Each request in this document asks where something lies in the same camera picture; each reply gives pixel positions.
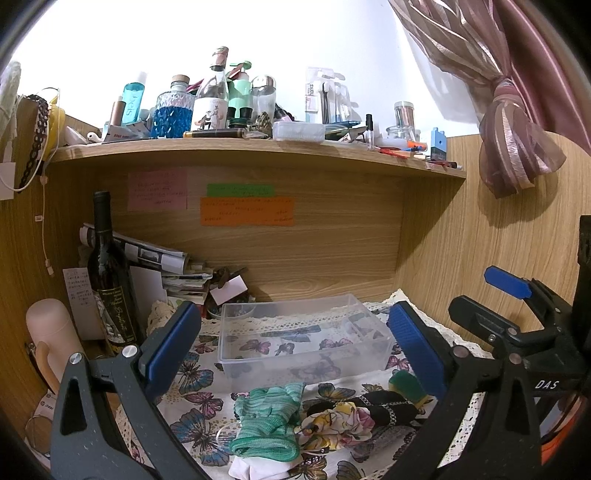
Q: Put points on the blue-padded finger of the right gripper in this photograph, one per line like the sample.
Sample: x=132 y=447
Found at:
x=507 y=282
x=487 y=325

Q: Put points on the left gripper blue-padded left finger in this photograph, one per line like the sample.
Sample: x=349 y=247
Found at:
x=85 y=440

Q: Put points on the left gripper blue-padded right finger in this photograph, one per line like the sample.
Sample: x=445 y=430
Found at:
x=505 y=441

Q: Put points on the black chain-trimmed fabric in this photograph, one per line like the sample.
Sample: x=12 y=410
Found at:
x=386 y=408

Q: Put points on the green knitted cloth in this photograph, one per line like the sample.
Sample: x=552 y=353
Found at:
x=267 y=419

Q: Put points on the floral fabric scrunchie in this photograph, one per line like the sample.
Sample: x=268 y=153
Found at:
x=335 y=428

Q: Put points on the dark wine bottle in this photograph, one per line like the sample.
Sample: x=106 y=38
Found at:
x=110 y=281

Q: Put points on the butterfly print tablecloth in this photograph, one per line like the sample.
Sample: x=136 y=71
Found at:
x=198 y=408

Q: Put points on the stack of papers and magazines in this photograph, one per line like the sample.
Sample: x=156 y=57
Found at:
x=180 y=275

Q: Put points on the white handwritten paper note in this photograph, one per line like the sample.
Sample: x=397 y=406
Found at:
x=82 y=304

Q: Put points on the white small card box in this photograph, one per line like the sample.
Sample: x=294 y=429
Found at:
x=234 y=287

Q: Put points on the clear plastic storage bin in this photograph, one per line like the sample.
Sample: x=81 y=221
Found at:
x=310 y=341

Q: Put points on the blue small box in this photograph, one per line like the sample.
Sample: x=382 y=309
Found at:
x=438 y=145

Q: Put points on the clear glass jar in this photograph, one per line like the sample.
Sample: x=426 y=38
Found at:
x=404 y=122

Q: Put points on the pink sticky note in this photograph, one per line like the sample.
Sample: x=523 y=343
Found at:
x=157 y=191

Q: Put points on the pink satin curtain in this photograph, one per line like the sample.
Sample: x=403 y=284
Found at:
x=524 y=81

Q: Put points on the green sticky note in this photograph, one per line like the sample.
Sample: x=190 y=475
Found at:
x=239 y=190

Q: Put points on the orange sticky note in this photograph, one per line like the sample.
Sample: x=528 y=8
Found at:
x=247 y=211

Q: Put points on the wooden shelf board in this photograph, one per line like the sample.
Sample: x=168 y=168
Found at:
x=224 y=152

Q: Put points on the clear rectangular plastic box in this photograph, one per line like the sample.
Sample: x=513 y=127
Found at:
x=298 y=132

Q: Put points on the blue faceted glass bottle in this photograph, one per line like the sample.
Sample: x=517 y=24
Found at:
x=172 y=113

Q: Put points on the white illustrated bottle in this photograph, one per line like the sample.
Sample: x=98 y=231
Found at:
x=210 y=106

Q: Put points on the teal spray bottle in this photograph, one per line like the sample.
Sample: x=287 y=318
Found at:
x=132 y=96

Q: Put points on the mint green bottle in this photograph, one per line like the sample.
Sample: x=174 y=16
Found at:
x=239 y=96

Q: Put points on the black chain headband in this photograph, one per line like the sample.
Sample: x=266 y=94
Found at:
x=39 y=140

